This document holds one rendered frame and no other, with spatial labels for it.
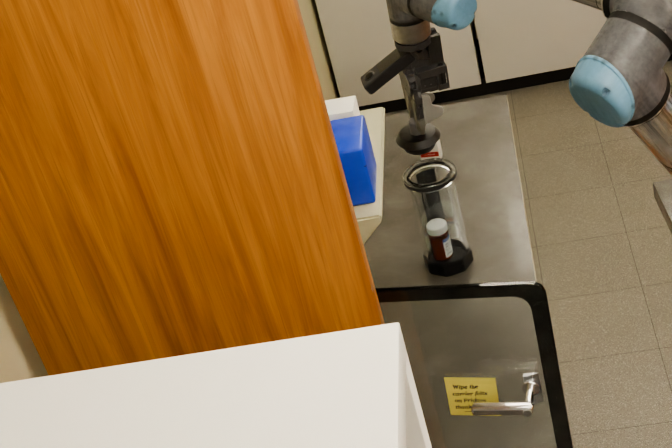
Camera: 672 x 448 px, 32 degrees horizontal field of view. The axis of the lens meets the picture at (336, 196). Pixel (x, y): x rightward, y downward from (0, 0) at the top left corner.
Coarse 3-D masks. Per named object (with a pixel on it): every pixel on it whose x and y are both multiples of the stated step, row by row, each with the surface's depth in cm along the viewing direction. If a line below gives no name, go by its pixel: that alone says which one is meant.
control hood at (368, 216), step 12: (384, 108) 187; (372, 120) 184; (384, 120) 184; (372, 132) 181; (384, 132) 181; (372, 144) 178; (372, 204) 163; (360, 216) 162; (372, 216) 161; (360, 228) 162; (372, 228) 162
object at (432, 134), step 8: (408, 128) 239; (432, 128) 238; (400, 136) 237; (408, 136) 237; (416, 136) 236; (424, 136) 236; (432, 136) 236; (400, 144) 237; (408, 144) 235; (416, 144) 235; (424, 144) 235; (432, 144) 235; (408, 152) 238; (416, 152) 236; (424, 152) 237
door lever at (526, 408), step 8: (528, 384) 170; (536, 384) 169; (528, 392) 169; (536, 392) 170; (528, 400) 167; (472, 408) 169; (480, 408) 168; (488, 408) 168; (496, 408) 167; (504, 408) 167; (512, 408) 167; (520, 408) 166; (528, 408) 166
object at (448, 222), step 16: (432, 160) 237; (448, 160) 236; (416, 176) 238; (432, 176) 239; (448, 176) 231; (416, 192) 232; (432, 192) 231; (448, 192) 232; (416, 208) 236; (432, 208) 233; (448, 208) 234; (432, 224) 235; (448, 224) 235; (432, 240) 238; (448, 240) 237; (464, 240) 240; (432, 256) 240; (448, 256) 239
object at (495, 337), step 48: (384, 288) 167; (432, 288) 164; (480, 288) 162; (528, 288) 160; (432, 336) 169; (480, 336) 167; (528, 336) 165; (432, 384) 174; (432, 432) 180; (480, 432) 178; (528, 432) 175
